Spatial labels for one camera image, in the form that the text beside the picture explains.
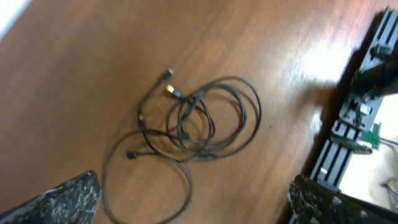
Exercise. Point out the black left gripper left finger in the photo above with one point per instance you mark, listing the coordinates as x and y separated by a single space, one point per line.
74 201

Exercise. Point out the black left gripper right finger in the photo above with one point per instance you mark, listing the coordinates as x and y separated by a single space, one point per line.
313 202

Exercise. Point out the aluminium frame rail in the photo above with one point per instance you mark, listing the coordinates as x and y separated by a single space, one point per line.
359 154

